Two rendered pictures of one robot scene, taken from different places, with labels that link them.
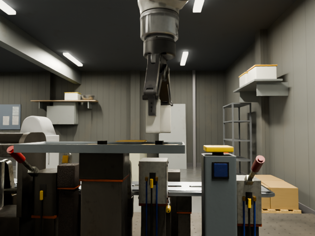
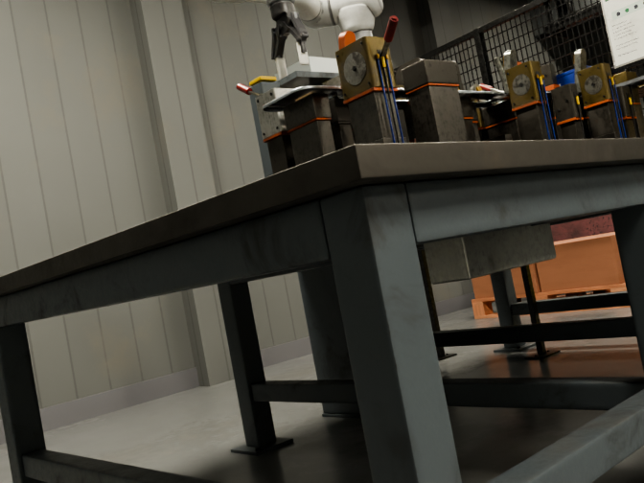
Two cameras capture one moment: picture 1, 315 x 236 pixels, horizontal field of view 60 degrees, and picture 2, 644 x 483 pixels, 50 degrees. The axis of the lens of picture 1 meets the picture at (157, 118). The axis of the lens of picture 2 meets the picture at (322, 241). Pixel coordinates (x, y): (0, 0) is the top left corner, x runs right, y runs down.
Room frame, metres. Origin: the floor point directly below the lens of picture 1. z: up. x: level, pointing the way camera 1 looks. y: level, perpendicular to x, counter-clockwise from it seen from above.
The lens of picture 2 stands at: (2.16, -1.49, 0.57)
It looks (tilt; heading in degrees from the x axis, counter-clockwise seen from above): 2 degrees up; 136
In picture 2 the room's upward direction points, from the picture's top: 11 degrees counter-clockwise
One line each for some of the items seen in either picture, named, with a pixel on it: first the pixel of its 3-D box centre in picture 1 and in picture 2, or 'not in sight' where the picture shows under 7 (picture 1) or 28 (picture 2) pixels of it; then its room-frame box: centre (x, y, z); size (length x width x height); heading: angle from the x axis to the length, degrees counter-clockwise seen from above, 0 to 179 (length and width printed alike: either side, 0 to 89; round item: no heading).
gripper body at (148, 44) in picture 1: (159, 60); (284, 19); (0.63, 0.00, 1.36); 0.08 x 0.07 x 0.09; 168
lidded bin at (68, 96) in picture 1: (72, 96); not in sight; (8.78, 2.74, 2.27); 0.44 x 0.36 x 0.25; 88
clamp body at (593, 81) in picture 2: not in sight; (608, 120); (1.24, 0.72, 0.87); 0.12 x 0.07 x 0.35; 176
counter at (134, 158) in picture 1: (129, 157); not in sight; (7.59, 0.79, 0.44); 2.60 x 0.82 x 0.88; 178
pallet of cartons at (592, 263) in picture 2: not in sight; (570, 272); (-0.28, 3.24, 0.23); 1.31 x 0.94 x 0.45; 168
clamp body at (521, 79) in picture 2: not in sight; (538, 123); (1.19, 0.37, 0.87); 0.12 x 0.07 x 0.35; 176
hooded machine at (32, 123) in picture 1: (38, 147); not in sight; (6.78, 2.94, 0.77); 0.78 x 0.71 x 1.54; 87
